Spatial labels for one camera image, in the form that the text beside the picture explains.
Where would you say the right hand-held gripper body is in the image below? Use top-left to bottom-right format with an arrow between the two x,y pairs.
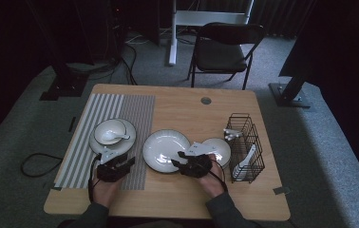
180,142 -> 216,179

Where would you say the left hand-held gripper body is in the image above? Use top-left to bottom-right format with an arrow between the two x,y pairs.
96,148 -> 124,183

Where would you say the white plate with dark rim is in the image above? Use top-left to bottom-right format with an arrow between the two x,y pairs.
142,128 -> 192,174
88,118 -> 137,159

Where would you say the white ceramic spoon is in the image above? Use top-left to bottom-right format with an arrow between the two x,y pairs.
102,130 -> 131,143

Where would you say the black wire basket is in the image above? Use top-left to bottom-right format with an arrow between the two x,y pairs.
224,112 -> 266,184

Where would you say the person's left hand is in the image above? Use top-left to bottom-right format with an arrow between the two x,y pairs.
91,175 -> 123,208

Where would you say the person's right hand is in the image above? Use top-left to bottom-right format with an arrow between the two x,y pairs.
196,154 -> 227,199

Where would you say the stack of white spoons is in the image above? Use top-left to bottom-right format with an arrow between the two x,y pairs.
232,143 -> 257,182

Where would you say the grey striped placemat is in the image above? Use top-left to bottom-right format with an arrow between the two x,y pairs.
54,93 -> 157,191

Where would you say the black stand base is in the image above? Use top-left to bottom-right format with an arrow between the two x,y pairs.
39,63 -> 89,102

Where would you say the black folding chair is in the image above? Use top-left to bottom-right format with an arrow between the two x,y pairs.
186,22 -> 266,90

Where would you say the black stand with bolted base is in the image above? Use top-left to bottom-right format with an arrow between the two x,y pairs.
268,74 -> 312,109

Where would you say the dark computer tower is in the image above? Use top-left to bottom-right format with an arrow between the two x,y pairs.
104,0 -> 128,61

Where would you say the dark pleated curtain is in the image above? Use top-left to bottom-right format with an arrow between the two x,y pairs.
196,0 -> 314,40

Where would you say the black cloth panel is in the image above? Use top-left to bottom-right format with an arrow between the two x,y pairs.
278,0 -> 359,198

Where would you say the left hand-held gripper cable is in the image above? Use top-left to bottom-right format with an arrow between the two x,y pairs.
87,153 -> 102,204

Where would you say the hand-held gripper cable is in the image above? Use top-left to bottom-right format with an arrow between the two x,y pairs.
208,159 -> 230,193
87,153 -> 102,204

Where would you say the right hand-held gripper cable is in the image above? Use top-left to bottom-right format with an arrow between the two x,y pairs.
208,159 -> 230,193

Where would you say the black looped floor cable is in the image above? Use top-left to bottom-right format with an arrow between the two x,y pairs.
20,152 -> 65,178

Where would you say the black floor cable bundle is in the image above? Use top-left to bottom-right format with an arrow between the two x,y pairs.
66,29 -> 139,86

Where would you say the white desk frame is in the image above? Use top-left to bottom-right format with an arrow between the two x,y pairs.
168,0 -> 255,67

